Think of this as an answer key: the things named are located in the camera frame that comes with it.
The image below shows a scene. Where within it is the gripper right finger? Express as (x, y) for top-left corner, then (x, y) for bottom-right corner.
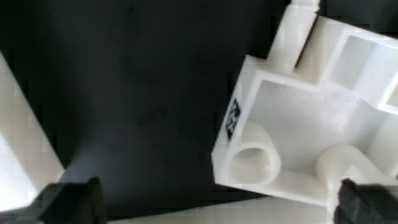
(333, 179), (398, 224)

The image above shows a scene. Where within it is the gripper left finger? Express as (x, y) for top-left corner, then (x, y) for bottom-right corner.
(0, 177), (107, 224)

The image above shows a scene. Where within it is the white chair seat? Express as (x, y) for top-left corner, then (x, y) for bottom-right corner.
(212, 0), (398, 206)

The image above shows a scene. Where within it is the white chair leg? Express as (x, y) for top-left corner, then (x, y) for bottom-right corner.
(315, 145), (398, 190)

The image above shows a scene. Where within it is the white U-shaped obstacle fence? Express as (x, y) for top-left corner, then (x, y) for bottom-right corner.
(0, 54), (328, 224)

